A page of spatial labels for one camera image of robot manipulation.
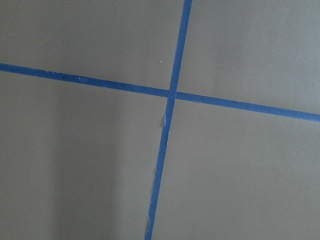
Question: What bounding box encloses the brown paper table cover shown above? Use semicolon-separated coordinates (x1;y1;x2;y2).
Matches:
0;0;320;240

